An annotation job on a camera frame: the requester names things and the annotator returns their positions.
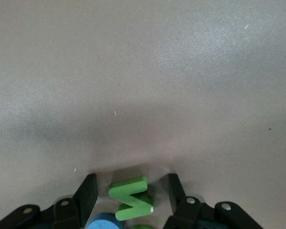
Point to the blue letter G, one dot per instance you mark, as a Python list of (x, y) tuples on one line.
[(102, 221)]

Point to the green letter B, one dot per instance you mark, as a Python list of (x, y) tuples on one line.
[(143, 227)]

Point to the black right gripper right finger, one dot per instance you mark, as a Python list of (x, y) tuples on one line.
[(178, 202)]

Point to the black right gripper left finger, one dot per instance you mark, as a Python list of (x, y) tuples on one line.
[(85, 200)]

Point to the green letter N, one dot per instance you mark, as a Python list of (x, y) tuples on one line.
[(128, 188)]

